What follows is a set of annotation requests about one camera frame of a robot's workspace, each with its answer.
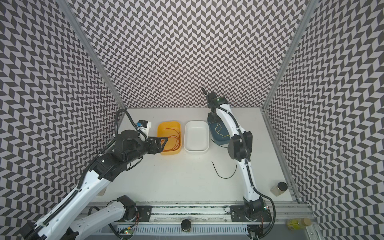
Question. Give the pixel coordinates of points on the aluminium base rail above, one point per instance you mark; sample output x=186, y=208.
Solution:
x=207, y=219

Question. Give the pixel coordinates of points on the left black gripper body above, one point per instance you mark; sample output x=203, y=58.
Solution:
x=151, y=148

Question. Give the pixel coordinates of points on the yellow plastic tray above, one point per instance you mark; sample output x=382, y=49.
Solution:
x=173, y=131

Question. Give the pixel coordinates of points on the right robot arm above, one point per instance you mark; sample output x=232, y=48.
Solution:
x=239, y=149

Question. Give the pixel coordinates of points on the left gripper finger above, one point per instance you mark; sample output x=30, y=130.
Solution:
x=159, y=138
x=163, y=144

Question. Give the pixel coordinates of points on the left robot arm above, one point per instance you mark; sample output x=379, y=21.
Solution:
x=61, y=223

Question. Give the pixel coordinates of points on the white plastic tray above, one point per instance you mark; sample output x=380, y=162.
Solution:
x=196, y=137

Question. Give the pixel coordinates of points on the black round knob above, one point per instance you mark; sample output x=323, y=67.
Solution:
x=186, y=225

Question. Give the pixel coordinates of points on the small jar dark lid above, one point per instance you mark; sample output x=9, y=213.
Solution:
x=279, y=189

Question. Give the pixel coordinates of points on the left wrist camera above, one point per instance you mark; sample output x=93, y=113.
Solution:
x=144, y=126

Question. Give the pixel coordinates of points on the dark teal plastic tray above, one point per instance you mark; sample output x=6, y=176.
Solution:
x=219, y=132

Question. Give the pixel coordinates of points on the yellow bottle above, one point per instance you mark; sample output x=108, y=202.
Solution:
x=299, y=223

